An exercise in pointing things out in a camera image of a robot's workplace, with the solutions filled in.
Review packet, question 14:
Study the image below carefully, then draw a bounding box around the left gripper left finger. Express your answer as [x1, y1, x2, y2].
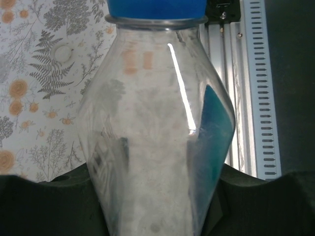
[0, 166, 109, 236]

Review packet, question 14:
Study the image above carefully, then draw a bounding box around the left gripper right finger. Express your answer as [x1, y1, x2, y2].
[203, 164, 315, 236]

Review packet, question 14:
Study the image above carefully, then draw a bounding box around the square clear bottle blue label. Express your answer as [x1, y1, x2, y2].
[77, 13, 236, 236]

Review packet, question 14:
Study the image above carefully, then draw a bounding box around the blue bottle cap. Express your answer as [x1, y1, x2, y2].
[106, 0, 207, 25]

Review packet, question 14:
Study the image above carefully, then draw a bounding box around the floral patterned table cover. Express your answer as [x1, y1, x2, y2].
[0, 0, 119, 182]

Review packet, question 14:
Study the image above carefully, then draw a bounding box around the grey metal sheet panel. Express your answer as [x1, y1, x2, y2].
[267, 0, 315, 177]

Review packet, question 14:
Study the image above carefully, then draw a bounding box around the slotted grey cable duct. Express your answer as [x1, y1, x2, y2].
[240, 0, 283, 182]

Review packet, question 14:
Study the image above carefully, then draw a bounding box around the wide aluminium frame rail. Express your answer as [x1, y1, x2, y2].
[199, 21, 258, 179]

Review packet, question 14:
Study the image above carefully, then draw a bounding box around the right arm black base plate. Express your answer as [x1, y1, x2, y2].
[205, 0, 241, 25]

